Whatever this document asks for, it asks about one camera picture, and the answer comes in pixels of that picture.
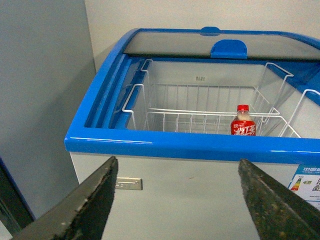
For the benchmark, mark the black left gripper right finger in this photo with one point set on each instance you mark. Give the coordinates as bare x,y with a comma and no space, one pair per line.
277,212

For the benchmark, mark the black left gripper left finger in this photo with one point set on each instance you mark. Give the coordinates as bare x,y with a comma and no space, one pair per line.
83,214

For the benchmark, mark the red iced tea bottle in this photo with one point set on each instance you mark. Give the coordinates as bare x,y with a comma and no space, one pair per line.
242,124

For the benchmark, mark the glass sliding freezer lid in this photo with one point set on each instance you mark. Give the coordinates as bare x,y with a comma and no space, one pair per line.
214,43

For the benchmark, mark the blue energy label sticker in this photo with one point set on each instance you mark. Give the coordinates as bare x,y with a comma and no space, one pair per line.
306,184

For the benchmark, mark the silver brand nameplate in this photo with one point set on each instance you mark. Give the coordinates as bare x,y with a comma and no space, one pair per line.
129,183

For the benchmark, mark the white blue chest freezer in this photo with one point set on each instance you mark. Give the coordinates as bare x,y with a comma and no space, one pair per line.
191,185

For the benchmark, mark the grey cabinet on left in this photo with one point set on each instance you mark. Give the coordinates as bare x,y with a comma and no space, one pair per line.
46,66

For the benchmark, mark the dark metal frame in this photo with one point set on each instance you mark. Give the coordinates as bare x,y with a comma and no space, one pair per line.
15,214

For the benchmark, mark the white wire basket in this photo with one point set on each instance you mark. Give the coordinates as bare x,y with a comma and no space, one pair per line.
202,97
301,114

